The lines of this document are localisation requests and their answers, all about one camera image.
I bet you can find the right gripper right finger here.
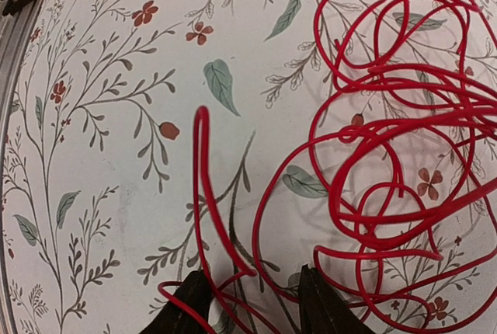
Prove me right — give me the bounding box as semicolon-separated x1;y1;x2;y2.
298;265;374;334

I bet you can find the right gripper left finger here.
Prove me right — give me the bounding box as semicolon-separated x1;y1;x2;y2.
141;270;214;334

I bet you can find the red cable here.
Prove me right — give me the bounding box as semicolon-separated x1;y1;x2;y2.
158;0;497;334

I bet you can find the floral table mat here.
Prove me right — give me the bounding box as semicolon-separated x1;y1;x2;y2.
0;0;497;334

